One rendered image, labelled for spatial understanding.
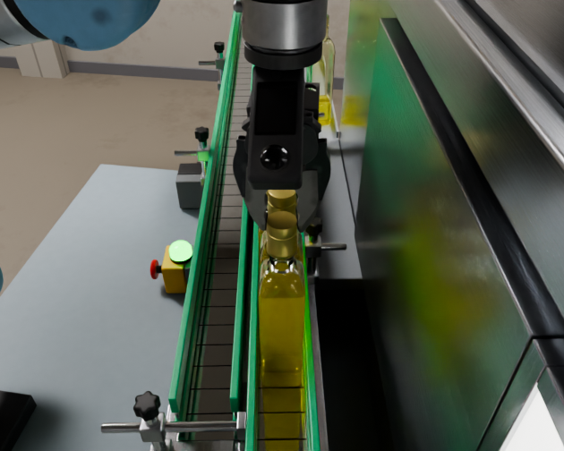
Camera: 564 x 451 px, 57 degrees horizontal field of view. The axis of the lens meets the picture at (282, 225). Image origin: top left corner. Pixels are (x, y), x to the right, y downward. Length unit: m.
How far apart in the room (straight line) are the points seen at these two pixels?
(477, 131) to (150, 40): 3.47
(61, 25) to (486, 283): 0.29
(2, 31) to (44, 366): 0.74
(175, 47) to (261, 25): 3.27
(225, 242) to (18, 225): 1.79
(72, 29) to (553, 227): 0.27
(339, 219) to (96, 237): 0.56
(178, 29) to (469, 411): 3.44
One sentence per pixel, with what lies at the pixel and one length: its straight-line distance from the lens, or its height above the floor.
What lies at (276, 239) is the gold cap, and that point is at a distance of 0.57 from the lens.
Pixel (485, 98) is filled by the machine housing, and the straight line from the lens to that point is 0.36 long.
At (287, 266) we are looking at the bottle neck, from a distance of 0.61.
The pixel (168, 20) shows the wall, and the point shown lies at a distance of 3.68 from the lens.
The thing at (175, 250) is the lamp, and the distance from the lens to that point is 1.02.
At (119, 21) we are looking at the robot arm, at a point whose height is 1.43.
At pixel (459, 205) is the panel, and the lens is 0.37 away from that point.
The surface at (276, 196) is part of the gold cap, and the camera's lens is 0.61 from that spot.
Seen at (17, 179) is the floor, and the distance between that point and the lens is 3.00.
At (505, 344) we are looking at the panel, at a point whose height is 1.29.
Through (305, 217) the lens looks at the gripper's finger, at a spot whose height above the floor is 1.17.
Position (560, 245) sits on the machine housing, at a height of 1.36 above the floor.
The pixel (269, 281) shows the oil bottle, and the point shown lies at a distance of 0.61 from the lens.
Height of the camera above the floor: 1.53
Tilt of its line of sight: 40 degrees down
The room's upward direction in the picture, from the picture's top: straight up
